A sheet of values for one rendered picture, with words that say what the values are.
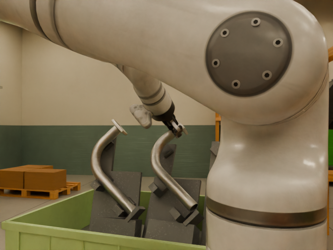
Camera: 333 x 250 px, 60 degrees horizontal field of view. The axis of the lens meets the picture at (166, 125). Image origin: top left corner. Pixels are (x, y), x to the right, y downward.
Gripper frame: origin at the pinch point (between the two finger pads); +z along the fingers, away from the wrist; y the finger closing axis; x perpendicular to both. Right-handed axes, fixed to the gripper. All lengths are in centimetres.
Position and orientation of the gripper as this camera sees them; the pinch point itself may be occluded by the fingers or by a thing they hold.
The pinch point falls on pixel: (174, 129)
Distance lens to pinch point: 90.9
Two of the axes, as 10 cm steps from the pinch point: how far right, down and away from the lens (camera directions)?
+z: 3.2, 5.1, 8.0
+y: -5.4, -5.9, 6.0
